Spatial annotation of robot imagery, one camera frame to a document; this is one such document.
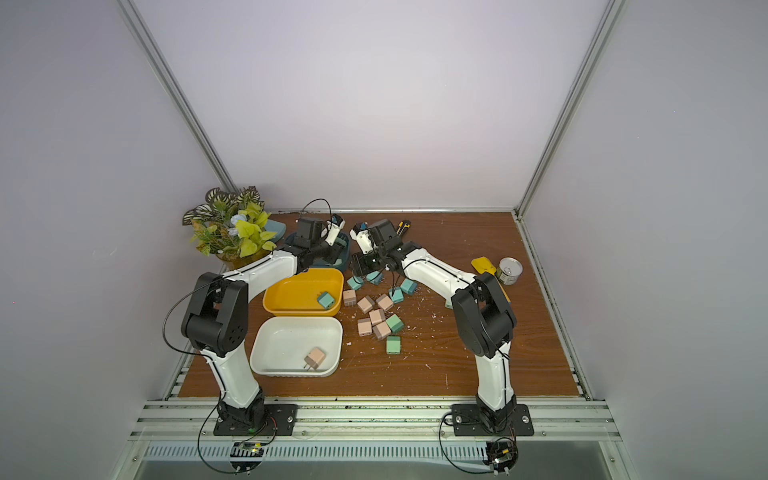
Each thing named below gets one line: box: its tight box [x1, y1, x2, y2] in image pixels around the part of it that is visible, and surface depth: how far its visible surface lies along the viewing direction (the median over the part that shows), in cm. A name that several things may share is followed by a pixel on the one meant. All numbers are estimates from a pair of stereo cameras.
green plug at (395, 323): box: [385, 314, 405, 333], surface depth 90 cm
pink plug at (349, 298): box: [343, 289, 357, 307], surface depth 94 cm
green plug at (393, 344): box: [386, 335, 402, 355], surface depth 86 cm
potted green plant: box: [182, 186, 278, 269], surface depth 89 cm
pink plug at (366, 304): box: [357, 295, 375, 314], surface depth 94 cm
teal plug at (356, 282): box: [346, 275, 365, 291], surface depth 99 cm
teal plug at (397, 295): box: [388, 286, 404, 304], surface depth 97 cm
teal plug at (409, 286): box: [400, 278, 417, 296], surface depth 99 cm
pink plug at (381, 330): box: [372, 321, 391, 340], surface depth 89 cm
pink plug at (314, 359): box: [303, 348, 326, 372], surface depth 83 cm
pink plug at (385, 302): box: [376, 294, 394, 311], surface depth 94 cm
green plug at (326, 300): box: [318, 292, 335, 310], surface depth 94 cm
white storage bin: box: [250, 316, 344, 377], surface depth 86 cm
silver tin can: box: [496, 256, 523, 286], surface depth 99 cm
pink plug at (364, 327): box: [357, 318, 372, 337], surface depth 89 cm
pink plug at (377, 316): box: [369, 309, 386, 325], surface depth 91 cm
